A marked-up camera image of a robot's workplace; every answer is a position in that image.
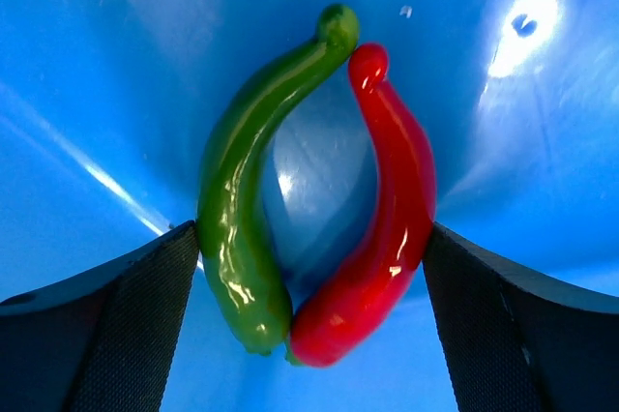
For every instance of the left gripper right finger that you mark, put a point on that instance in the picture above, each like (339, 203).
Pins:
(516, 339)

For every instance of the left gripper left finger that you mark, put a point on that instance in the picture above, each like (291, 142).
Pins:
(102, 340)

